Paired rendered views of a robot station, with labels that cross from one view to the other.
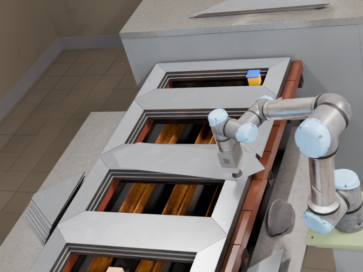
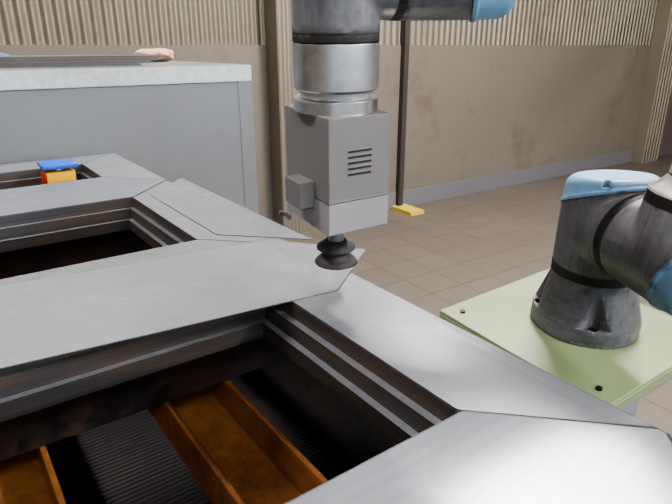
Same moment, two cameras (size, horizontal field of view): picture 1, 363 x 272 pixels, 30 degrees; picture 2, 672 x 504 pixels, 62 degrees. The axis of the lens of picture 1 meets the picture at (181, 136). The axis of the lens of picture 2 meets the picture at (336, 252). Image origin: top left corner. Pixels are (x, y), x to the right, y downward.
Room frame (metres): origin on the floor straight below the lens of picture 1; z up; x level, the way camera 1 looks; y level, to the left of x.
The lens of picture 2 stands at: (1.88, 0.31, 1.10)
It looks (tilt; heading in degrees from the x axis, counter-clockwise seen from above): 20 degrees down; 295
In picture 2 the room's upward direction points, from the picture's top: straight up
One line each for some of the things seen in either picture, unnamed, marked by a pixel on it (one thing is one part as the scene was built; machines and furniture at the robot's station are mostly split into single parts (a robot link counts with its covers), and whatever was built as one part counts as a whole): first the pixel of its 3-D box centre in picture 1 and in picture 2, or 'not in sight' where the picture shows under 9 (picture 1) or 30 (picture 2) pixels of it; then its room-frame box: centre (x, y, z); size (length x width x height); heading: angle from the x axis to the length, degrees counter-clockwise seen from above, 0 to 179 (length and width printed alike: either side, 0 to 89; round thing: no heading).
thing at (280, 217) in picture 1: (280, 216); not in sight; (2.01, -0.29, 0.69); 0.20 x 0.10 x 0.03; 159
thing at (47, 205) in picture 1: (48, 206); not in sight; (2.44, 0.67, 0.77); 0.45 x 0.20 x 0.04; 151
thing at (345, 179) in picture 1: (343, 189); (607, 218); (1.86, -0.52, 0.87); 0.13 x 0.12 x 0.14; 127
